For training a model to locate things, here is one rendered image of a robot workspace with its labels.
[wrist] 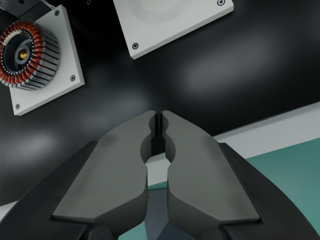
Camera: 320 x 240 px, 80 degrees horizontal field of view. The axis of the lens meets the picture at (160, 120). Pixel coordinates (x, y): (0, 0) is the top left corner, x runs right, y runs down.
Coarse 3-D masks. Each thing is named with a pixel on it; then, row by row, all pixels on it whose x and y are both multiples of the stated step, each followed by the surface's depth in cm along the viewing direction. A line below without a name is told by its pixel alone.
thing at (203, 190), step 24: (168, 120) 11; (168, 144) 10; (192, 144) 9; (216, 144) 9; (168, 168) 8; (192, 168) 8; (216, 168) 8; (168, 192) 7; (192, 192) 7; (216, 192) 7; (240, 192) 7; (168, 216) 7; (192, 216) 6; (216, 216) 6; (240, 216) 6
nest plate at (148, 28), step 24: (120, 0) 29; (144, 0) 28; (168, 0) 27; (192, 0) 26; (216, 0) 25; (120, 24) 29; (144, 24) 28; (168, 24) 26; (192, 24) 25; (144, 48) 27
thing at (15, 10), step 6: (0, 0) 34; (6, 0) 34; (12, 0) 35; (18, 0) 35; (24, 0) 35; (30, 0) 36; (36, 0) 36; (0, 6) 35; (6, 6) 35; (12, 6) 36; (18, 6) 36; (24, 6) 36; (30, 6) 37; (12, 12) 37; (18, 12) 37; (24, 12) 38
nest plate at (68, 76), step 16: (48, 16) 34; (64, 16) 33; (64, 32) 32; (64, 48) 32; (64, 64) 32; (64, 80) 31; (80, 80) 31; (16, 96) 35; (32, 96) 33; (48, 96) 32; (16, 112) 34
